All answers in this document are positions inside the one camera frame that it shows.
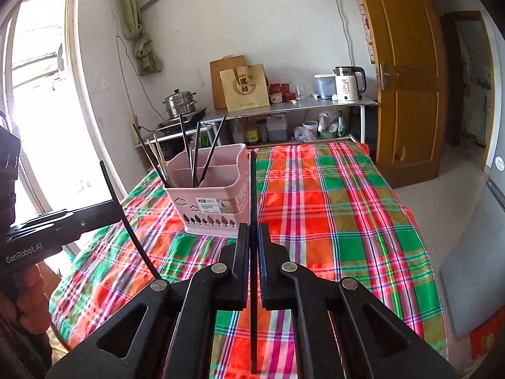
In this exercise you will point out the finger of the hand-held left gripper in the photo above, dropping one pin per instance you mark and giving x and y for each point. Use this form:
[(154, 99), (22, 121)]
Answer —
[(98, 217), (55, 215)]

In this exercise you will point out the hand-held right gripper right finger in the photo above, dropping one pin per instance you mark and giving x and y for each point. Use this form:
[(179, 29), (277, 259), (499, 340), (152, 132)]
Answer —
[(262, 254)]

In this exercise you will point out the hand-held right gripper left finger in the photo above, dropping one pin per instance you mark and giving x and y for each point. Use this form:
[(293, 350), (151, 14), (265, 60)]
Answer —
[(245, 254)]

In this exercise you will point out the pink plastic utensil basket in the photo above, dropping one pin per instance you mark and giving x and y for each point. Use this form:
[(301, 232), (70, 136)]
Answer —
[(185, 203)]

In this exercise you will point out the grey metal chopstick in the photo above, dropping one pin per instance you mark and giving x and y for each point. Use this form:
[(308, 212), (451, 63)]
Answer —
[(185, 138)]

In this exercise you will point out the person's left hand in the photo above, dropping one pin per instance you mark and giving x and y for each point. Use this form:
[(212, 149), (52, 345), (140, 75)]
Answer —
[(37, 300)]

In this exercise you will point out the plaid tablecloth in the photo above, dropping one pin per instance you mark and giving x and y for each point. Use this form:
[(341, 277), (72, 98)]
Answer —
[(335, 213)]

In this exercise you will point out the beige power strip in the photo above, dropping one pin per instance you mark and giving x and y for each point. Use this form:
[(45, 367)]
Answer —
[(134, 128)]

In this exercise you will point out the clear plastic bottle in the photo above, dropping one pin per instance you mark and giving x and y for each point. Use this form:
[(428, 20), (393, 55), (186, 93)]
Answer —
[(239, 134)]

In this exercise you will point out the dark sauce bottle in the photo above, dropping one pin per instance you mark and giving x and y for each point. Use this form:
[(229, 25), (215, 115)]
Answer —
[(252, 134)]

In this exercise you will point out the slim dark bottle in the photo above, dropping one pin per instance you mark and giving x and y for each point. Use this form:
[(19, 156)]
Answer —
[(263, 132)]

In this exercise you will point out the black induction cooker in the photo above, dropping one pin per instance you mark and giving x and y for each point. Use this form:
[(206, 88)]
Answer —
[(177, 123)]

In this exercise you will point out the clear plastic bag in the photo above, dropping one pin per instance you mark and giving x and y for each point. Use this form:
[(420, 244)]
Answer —
[(300, 135)]

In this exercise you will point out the dark liquid plastic jug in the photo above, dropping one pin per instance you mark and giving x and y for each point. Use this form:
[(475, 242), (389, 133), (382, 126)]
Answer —
[(277, 128)]

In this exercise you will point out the white plastic tub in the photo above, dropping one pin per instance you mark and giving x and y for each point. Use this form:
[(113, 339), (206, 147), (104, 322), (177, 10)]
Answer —
[(310, 130)]

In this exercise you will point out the stainless steel steamer pot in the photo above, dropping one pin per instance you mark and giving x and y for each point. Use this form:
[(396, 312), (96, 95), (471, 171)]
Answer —
[(180, 102)]

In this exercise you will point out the bag of packets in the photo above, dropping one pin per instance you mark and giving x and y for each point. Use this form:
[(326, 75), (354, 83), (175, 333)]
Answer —
[(331, 124)]

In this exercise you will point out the metal shelf table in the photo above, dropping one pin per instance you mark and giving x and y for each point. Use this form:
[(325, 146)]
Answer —
[(284, 107)]

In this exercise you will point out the red lidded jar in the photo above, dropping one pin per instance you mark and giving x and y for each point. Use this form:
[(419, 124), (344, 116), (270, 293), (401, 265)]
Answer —
[(288, 92), (276, 94)]

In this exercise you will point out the tan paper gift bag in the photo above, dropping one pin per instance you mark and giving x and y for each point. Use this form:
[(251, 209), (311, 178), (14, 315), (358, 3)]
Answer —
[(246, 89)]

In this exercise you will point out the clear drinking glass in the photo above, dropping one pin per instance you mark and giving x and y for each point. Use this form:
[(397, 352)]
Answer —
[(301, 92)]

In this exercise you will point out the green knotted curtain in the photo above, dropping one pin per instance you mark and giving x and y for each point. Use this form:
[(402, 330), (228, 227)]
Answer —
[(146, 51)]

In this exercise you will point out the wooden cutting board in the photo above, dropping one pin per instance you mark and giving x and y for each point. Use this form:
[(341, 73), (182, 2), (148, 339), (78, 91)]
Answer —
[(216, 83)]

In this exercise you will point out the water filter jug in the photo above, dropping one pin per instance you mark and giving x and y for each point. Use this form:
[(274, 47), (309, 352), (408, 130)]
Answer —
[(324, 87)]

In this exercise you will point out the white electric kettle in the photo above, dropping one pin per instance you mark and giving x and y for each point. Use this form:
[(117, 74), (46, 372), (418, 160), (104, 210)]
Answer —
[(347, 87)]

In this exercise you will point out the brown wooden door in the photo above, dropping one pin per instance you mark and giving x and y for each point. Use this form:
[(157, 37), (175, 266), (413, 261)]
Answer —
[(406, 126)]

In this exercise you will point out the red cardboard box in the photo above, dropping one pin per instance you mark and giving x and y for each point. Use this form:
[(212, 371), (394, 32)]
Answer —
[(489, 337)]

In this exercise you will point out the white window frame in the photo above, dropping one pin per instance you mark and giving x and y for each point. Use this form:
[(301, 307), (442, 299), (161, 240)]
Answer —
[(81, 67)]

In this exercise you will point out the wall calendar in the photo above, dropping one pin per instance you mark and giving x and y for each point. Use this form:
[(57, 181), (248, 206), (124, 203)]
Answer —
[(365, 27)]

